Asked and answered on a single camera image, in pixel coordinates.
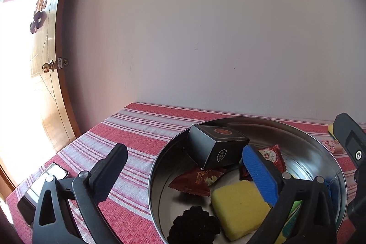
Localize small pink packet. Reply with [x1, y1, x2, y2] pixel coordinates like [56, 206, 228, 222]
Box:
[323, 139, 343, 153]

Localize red striped cloth covered desktop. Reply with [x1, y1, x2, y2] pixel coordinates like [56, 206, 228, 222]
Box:
[6, 102, 366, 244]

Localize black fuzzy bundle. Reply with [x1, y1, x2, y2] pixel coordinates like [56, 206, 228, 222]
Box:
[167, 206, 221, 242]

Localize green and yellow scouring sponge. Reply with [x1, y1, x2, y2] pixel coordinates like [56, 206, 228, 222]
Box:
[327, 123, 339, 139]

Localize wooden door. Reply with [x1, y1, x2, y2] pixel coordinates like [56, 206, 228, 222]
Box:
[0, 0, 84, 200]

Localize black box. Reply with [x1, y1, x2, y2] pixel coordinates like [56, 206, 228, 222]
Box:
[183, 124, 250, 170]

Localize round metal bowl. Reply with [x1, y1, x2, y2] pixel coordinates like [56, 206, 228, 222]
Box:
[149, 117, 348, 244]

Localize black smartphone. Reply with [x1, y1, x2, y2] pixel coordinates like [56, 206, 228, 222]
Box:
[17, 163, 69, 227]

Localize small yellow sponge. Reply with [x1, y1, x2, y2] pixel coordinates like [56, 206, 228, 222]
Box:
[211, 181, 273, 242]

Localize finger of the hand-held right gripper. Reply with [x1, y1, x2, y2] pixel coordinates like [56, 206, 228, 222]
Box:
[347, 172, 366, 222]
[333, 113, 366, 176]

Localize red snack packet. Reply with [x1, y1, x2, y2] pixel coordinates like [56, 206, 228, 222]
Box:
[240, 144, 287, 182]
[168, 167, 227, 198]

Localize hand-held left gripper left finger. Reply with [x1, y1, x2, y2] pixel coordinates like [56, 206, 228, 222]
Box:
[32, 143, 128, 244]

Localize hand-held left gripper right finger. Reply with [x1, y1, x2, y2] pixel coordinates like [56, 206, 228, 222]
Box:
[242, 145, 338, 244]

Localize brass door knob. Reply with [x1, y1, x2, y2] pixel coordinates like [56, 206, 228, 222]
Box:
[42, 60, 56, 73]

